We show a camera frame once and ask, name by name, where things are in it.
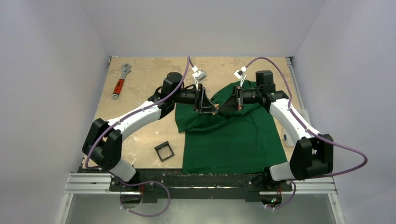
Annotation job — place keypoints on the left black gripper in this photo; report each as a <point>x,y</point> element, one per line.
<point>203,104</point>

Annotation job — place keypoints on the black square frame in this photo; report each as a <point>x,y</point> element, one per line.
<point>164,151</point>

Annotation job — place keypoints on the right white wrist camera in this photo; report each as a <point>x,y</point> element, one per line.
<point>240,74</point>

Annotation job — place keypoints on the green t-shirt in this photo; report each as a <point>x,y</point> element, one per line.
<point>230,142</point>

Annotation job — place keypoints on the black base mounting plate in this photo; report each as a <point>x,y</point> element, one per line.
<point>159,183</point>

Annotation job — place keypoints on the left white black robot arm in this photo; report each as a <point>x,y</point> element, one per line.
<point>103,143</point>

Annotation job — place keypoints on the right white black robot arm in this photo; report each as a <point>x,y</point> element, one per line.
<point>312,155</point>

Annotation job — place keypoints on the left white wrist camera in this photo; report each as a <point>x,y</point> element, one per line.
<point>198,75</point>

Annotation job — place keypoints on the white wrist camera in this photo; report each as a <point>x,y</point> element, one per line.
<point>240,74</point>
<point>198,75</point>

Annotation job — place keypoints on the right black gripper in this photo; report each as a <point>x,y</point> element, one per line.
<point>237,97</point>

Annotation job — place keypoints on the aluminium rail frame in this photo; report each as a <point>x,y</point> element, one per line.
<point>146,74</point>

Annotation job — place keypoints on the red handled adjustable wrench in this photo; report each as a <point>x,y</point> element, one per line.
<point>125,69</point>

